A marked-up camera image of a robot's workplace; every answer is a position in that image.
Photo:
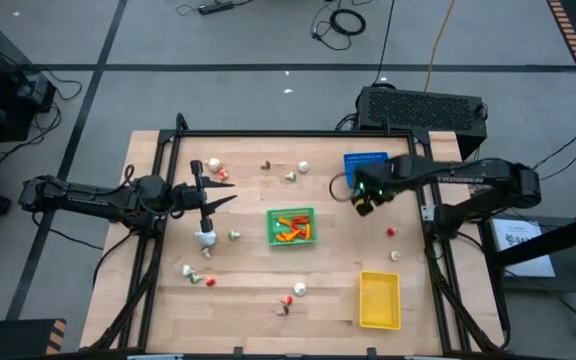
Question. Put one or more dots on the green plastic basket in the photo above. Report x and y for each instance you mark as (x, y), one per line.
(273, 227)

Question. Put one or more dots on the black metal stand beam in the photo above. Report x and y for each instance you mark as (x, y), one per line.
(553, 240)

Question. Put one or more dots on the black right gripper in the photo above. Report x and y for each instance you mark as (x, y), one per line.
(380, 181)

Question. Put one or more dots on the green cap mushroom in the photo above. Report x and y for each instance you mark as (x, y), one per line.
(196, 278)
(291, 176)
(234, 234)

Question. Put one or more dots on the red chili pepper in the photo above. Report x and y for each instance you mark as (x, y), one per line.
(298, 228)
(300, 223)
(301, 218)

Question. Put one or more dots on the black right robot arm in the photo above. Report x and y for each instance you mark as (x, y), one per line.
(468, 175)

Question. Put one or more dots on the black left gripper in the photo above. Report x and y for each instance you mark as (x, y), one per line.
(188, 196)

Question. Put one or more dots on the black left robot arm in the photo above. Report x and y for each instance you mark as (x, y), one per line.
(93, 197)

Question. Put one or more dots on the yellow plastic basket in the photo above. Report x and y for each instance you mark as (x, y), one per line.
(380, 300)

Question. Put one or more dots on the small red tomato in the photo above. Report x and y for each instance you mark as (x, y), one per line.
(392, 231)
(210, 281)

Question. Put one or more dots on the black box hazard stripes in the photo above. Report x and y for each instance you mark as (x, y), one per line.
(13, 340)

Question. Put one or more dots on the large white garlic bulb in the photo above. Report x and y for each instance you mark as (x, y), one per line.
(206, 239)

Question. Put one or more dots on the white printed paper sheet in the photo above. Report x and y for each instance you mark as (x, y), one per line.
(523, 250)

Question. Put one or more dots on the black aluminium table frame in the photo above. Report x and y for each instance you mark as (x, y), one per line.
(218, 133)

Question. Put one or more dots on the black power strip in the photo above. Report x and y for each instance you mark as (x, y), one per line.
(215, 7)

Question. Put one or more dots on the dark grey side table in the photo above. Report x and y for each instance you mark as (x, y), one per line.
(573, 282)

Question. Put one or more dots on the beige mushroom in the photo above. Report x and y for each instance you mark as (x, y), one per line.
(395, 256)
(206, 252)

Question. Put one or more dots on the blue plastic basket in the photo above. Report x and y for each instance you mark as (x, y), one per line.
(363, 160)

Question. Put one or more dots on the black computer tower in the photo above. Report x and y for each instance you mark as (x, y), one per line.
(418, 112)

